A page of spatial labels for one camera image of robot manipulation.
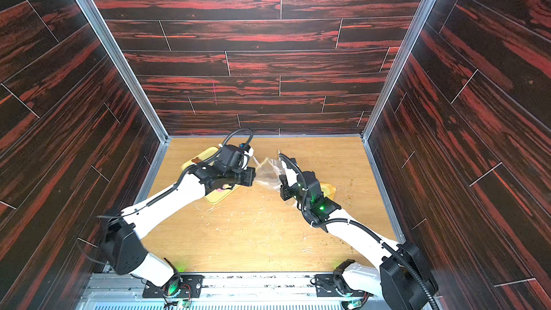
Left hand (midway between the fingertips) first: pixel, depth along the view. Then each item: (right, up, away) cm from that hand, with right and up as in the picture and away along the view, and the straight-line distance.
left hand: (257, 174), depth 81 cm
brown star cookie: (-34, +5, +27) cm, 44 cm away
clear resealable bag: (+5, +1, -7) cm, 8 cm away
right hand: (+11, 0, +1) cm, 11 cm away
